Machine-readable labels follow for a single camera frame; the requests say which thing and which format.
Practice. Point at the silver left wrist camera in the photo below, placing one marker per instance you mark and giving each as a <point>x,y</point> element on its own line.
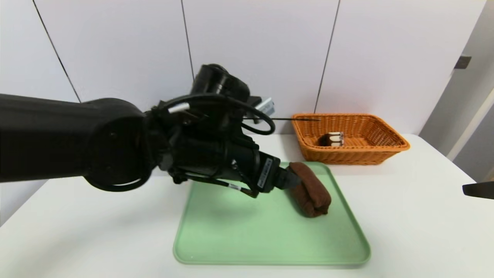
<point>265,106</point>

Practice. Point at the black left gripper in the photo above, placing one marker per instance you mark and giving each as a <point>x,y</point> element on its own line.
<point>267,173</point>

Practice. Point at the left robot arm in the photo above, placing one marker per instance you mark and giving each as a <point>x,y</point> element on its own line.
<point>58,139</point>

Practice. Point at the light green plastic tray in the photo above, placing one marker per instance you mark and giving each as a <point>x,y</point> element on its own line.
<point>251,231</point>

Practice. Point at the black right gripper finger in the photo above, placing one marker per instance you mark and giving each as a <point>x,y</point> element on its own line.
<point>480,190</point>

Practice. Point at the chocolate blueberry cake slice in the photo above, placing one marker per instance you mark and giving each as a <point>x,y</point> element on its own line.
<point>332,139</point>

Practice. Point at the brown rolled towel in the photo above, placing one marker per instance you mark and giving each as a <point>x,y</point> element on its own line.
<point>314,193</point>

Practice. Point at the dark grey wall plate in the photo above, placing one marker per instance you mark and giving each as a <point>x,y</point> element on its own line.
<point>463,62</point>

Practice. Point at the orange wicker basket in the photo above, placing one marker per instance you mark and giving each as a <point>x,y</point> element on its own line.
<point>355,156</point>

